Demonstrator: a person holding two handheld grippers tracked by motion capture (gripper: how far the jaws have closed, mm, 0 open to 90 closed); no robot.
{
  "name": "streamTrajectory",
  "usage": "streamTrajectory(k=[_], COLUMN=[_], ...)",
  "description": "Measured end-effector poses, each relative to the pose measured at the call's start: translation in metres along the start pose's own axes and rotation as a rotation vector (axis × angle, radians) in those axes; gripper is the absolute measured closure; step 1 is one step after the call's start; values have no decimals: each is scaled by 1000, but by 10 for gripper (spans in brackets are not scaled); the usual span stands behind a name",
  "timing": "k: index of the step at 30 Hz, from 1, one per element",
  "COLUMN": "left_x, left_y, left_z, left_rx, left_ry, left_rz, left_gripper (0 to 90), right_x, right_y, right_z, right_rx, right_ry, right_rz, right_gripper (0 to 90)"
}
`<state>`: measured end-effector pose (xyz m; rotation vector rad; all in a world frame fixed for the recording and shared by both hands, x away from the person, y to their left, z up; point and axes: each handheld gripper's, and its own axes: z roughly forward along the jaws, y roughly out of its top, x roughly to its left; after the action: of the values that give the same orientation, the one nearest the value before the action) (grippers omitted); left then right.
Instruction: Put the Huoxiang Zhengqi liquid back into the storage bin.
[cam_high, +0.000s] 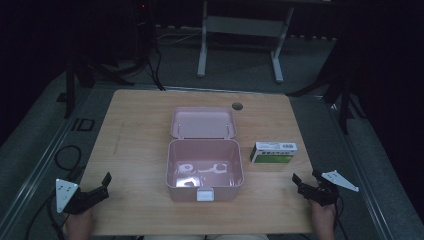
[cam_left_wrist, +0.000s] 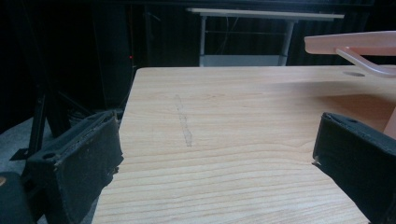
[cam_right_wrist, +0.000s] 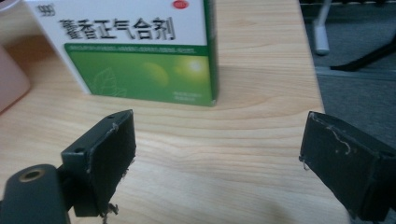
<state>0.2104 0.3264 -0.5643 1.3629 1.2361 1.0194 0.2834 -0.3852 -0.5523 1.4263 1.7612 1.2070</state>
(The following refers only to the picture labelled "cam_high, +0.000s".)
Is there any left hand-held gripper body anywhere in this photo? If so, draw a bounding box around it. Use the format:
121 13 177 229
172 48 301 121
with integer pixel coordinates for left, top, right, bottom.
55 178 98 215

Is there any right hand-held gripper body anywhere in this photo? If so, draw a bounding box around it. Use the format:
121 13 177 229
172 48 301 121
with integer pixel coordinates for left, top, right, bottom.
300 170 360 207

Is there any person's right hand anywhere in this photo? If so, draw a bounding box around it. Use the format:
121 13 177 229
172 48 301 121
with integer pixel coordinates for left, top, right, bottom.
309 199 337 240

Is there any person's left hand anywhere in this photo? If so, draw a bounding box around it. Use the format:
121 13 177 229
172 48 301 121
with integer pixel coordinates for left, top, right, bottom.
64 208 96 240

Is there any white and green carton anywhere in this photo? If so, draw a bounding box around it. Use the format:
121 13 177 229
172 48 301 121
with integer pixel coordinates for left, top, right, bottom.
249 141 299 164

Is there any black metal stand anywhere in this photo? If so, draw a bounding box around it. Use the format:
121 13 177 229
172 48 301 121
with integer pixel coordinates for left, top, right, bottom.
288 49 368 135
56 53 135 120

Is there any pink plastic box with lid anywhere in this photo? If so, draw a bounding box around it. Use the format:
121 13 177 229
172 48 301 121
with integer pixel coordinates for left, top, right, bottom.
165 106 245 203

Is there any black tripod with red light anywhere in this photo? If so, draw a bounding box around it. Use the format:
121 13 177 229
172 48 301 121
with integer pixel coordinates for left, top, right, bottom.
131 0 158 68

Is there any white metal stand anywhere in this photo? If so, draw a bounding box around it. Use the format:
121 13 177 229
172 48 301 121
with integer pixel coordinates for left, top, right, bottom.
196 0 296 84

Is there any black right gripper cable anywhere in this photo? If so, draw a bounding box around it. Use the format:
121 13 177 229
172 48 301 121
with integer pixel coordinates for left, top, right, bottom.
334 195 350 240

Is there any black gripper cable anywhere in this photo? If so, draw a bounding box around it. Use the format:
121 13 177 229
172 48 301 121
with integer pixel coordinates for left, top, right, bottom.
24 191 68 240
334 195 350 240

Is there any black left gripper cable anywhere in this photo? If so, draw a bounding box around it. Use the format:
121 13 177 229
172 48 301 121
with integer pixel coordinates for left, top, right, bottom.
24 191 68 240

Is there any black looped cable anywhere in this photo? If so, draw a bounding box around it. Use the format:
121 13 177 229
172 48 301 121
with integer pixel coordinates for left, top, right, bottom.
54 145 83 173

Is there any white cable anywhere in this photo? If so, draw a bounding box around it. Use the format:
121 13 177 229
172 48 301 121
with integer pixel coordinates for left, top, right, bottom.
156 30 203 46

